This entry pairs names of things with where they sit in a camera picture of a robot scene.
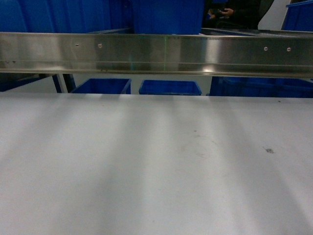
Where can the large blue bin upper shelf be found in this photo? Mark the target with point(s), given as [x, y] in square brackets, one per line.
[182, 17]

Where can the blue bin below middle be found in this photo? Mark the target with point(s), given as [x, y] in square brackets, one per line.
[169, 87]

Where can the blue bin below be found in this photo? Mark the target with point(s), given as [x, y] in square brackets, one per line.
[260, 87]
[104, 86]
[169, 87]

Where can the blue bin below left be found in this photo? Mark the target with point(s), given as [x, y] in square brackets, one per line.
[104, 86]

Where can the blue bin below right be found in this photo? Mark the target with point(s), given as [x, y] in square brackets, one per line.
[260, 87]

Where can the blue bin upper left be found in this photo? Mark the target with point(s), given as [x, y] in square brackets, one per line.
[64, 16]

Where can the person in dark clothes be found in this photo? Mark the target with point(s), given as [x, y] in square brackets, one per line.
[234, 14]

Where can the blue bin upper right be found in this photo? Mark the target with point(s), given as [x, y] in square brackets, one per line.
[299, 16]

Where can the stainless steel shelf rail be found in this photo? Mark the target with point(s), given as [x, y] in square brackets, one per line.
[289, 56]

